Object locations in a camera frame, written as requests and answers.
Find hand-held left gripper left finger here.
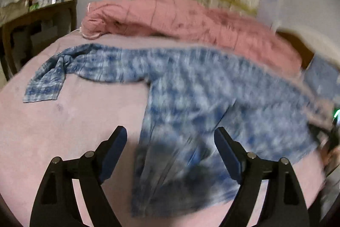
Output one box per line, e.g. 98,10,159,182
30,125,128,227

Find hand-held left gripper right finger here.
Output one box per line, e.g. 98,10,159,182
214,126,311,227

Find blue plaid shirt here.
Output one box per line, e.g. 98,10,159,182
23,43,335,218

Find blue floral pillow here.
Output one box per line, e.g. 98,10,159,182
303,55,340,101

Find white and brown headboard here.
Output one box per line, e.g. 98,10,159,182
275,25,340,70

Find pink checked quilt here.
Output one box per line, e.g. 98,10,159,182
81,0,303,76

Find brown wooden desk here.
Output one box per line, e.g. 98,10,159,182
0,0,79,81

